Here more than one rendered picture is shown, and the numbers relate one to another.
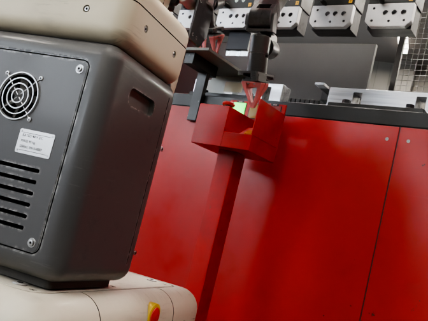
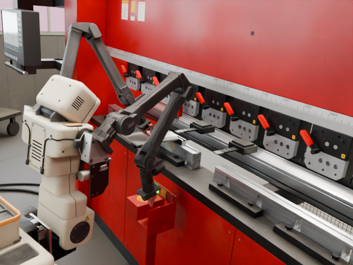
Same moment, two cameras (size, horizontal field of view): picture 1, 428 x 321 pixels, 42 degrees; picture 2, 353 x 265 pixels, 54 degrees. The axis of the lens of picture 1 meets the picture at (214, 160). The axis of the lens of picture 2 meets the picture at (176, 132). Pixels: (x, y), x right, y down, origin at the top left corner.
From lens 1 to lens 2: 1.38 m
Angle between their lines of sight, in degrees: 30
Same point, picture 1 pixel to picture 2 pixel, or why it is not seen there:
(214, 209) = (143, 254)
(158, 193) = not seen: hidden behind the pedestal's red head
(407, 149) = (239, 244)
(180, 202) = not seen: hidden behind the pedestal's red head
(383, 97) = (240, 186)
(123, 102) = not seen: outside the picture
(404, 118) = (237, 224)
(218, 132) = (135, 220)
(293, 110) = (187, 189)
